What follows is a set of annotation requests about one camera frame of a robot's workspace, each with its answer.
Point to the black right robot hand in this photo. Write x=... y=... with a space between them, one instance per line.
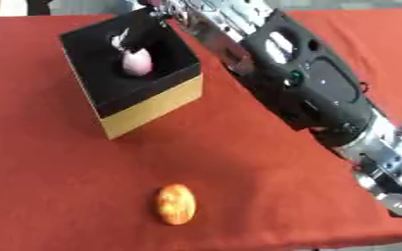
x=153 y=7

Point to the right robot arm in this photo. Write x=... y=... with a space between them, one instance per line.
x=307 y=85

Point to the tan box with black inside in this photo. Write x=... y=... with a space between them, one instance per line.
x=147 y=108

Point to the pink soft toy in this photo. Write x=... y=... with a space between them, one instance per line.
x=137 y=62

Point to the orange round toy fruit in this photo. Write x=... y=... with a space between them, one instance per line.
x=176 y=204

